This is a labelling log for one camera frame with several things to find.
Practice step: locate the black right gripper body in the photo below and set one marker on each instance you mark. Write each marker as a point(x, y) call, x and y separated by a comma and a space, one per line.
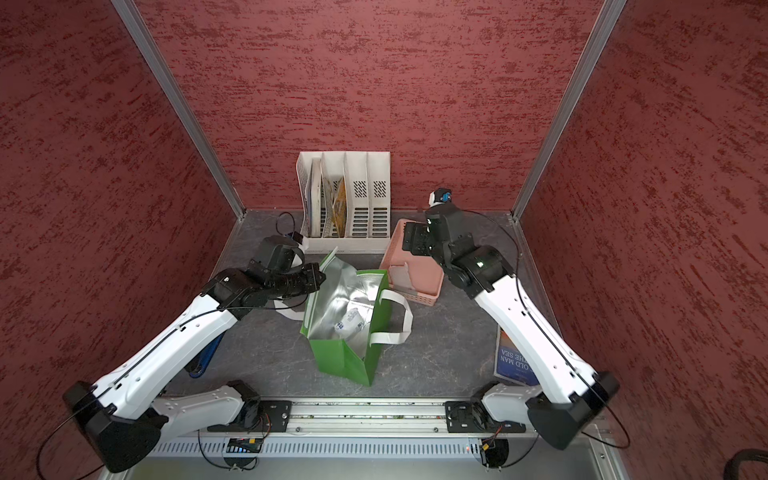
point(423, 243)

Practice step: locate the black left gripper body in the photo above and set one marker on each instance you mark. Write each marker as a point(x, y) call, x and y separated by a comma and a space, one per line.
point(297, 281)

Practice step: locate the green insulated delivery bag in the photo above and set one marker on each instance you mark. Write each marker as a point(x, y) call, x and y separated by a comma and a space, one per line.
point(388, 315)

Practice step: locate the white plain ice pack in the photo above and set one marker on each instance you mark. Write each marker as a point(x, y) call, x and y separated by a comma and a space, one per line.
point(400, 278)

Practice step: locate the white printed ice pack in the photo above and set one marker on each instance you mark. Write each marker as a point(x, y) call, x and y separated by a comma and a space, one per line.
point(350, 324)

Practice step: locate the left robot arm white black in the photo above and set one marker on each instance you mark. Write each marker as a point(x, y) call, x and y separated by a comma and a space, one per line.
point(123, 416)

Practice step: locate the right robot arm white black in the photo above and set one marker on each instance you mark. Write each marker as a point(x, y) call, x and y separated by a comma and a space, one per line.
point(570, 393)

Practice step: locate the pink perforated plastic basket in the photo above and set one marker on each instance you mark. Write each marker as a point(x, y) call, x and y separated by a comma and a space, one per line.
point(427, 277)

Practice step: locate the books in file organizer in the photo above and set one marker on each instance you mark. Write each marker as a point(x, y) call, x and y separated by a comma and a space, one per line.
point(320, 176)

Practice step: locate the white magazine file organizer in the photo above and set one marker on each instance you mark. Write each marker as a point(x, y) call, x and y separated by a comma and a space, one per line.
point(366, 207)

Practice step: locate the blue stapler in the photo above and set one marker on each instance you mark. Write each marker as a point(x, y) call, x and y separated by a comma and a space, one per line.
point(198, 365)

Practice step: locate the blue paperback book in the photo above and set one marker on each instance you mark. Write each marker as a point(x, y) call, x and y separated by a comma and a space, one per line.
point(510, 365)

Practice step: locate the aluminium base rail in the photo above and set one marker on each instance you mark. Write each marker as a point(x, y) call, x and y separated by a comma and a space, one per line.
point(379, 417)

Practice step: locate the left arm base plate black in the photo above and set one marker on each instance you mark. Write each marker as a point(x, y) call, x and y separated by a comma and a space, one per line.
point(267, 416)

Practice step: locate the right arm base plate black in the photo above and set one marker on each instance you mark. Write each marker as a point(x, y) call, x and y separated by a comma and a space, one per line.
point(471, 417)

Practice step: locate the left aluminium corner post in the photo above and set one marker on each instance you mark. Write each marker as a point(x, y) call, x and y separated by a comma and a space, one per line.
point(135, 25)

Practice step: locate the aluminium corner post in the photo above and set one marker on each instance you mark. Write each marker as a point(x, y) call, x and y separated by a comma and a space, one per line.
point(135, 25)
point(601, 31)

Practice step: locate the right aluminium corner post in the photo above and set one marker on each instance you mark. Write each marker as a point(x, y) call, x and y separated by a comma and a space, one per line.
point(601, 31)

